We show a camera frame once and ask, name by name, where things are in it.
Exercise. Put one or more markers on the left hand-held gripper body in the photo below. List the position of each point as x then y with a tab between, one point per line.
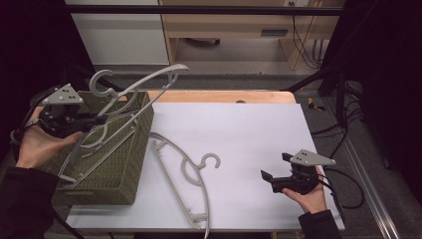
63	96

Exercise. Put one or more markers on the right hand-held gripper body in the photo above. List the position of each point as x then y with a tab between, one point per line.
312	158

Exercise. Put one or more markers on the grey plastic clothes hanger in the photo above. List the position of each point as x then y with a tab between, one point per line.
156	135
105	131
177	67

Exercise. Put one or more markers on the olive green woven basket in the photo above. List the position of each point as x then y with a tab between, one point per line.
122	159

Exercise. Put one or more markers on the person's right hand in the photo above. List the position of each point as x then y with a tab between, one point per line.
313	200

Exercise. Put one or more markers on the person's left hand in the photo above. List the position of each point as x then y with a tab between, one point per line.
40	147

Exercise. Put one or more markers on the white table board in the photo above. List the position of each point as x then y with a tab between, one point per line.
245	132

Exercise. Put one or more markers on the yellow and black tool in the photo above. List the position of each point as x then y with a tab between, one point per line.
312	103

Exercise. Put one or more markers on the dark table grommet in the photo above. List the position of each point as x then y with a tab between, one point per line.
240	101

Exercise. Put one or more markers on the white cabinet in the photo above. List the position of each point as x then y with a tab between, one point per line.
122	40

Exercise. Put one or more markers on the light wooden desk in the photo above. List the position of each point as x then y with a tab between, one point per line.
232	25

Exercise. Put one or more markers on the aluminium rail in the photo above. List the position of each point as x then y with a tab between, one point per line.
371	186

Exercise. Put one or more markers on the black horizontal frame bar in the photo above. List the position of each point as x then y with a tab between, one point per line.
199	10

